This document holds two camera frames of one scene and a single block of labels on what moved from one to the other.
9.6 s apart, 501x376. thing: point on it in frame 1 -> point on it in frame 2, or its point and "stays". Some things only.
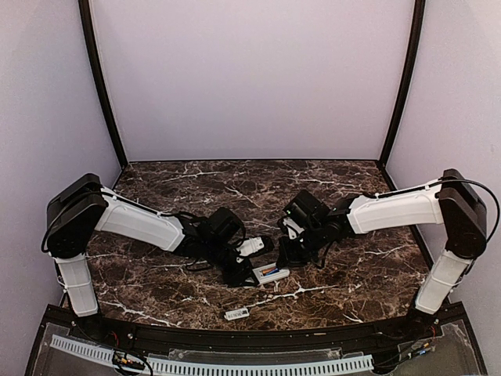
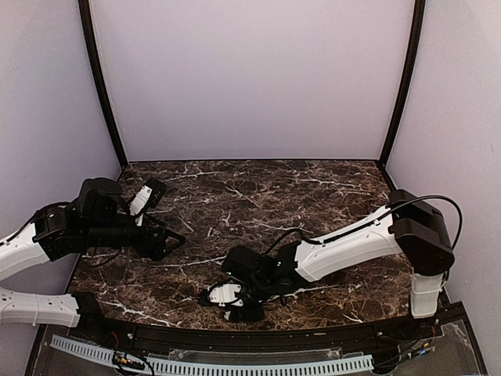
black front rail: [214, 338] stays
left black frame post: [88, 32] stays
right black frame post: [405, 81] stays
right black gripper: [286, 258] -> [254, 315]
